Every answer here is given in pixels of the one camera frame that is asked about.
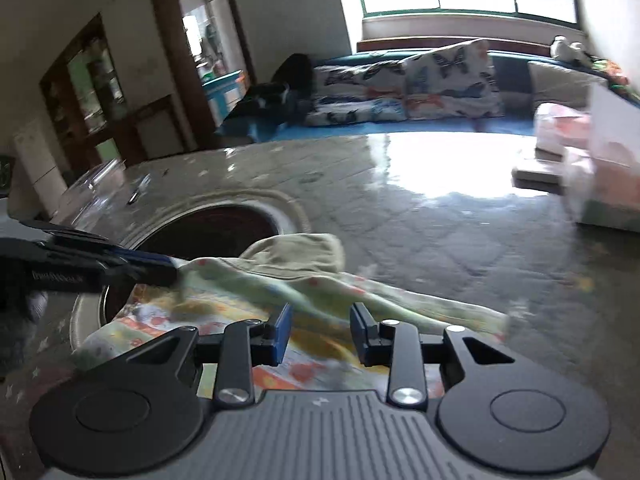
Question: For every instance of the blue sofa bench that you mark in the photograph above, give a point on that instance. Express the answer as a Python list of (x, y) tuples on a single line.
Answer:
[(510, 72)]

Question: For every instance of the pink green plush toy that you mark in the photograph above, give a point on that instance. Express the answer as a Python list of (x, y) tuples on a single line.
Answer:
[(610, 71)]

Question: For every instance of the grey pillow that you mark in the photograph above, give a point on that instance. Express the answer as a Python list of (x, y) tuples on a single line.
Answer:
[(565, 84)]

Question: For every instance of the flat butterfly print cushion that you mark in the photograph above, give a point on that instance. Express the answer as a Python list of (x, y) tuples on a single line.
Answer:
[(355, 111)]

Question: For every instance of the pink green tissue pack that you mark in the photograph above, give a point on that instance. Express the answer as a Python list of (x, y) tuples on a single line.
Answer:
[(607, 195)]

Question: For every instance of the round black induction cooker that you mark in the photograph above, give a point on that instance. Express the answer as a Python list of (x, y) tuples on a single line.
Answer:
[(220, 225)]

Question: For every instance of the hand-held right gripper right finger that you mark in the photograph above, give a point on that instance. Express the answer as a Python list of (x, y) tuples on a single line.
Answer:
[(360, 336)]

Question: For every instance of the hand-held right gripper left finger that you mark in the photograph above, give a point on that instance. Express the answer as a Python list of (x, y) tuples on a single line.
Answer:
[(282, 336)]

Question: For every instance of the pastel patterned pyjama pants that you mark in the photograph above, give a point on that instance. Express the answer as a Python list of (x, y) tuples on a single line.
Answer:
[(310, 295)]

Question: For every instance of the brown door frame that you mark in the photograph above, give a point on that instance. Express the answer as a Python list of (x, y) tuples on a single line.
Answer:
[(175, 50)]

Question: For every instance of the clear plastic lid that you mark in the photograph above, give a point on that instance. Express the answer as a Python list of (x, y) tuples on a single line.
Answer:
[(90, 190)]

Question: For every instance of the blue cabinet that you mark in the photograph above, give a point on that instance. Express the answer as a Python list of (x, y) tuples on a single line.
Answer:
[(225, 92)]

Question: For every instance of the person's left hand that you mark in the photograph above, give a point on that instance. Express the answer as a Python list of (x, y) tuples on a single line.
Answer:
[(20, 335)]

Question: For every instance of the small butterfly print pillow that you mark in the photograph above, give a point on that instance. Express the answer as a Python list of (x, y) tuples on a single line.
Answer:
[(360, 82)]

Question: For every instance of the large butterfly print pillow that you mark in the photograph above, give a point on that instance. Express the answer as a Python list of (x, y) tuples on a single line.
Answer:
[(450, 82)]

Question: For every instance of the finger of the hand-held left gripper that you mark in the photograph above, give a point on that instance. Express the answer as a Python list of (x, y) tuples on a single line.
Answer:
[(100, 247), (145, 276)]

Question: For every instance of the flat white box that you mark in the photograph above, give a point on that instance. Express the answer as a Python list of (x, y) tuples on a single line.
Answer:
[(540, 172)]

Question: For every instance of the silver pen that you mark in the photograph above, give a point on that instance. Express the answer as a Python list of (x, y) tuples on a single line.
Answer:
[(138, 190)]

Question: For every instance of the black clothes pile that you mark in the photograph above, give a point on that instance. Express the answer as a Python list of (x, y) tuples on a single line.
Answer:
[(282, 85)]

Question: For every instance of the white appliance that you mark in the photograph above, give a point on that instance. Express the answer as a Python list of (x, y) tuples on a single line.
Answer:
[(37, 165)]

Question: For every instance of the wooden glass display cabinet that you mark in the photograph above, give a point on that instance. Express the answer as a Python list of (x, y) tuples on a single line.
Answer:
[(90, 90)]

